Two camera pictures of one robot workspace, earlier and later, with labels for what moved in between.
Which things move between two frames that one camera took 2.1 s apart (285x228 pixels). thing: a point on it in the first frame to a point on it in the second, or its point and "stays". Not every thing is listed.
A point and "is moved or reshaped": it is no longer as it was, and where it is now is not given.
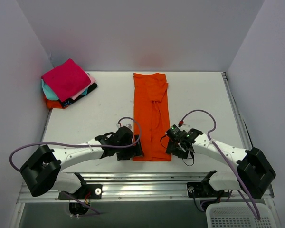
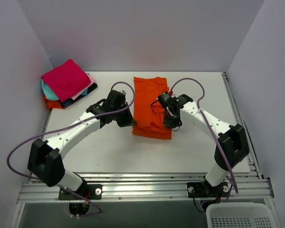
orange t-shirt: [151, 115] is moved or reshaped
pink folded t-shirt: [92, 81] stays
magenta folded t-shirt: [67, 80] stays
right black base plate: [200, 189] stays
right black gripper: [173, 147] to [170, 118]
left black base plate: [87, 192] stays
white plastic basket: [237, 215] stays
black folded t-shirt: [65, 103] stays
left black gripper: [132, 151] to [126, 116]
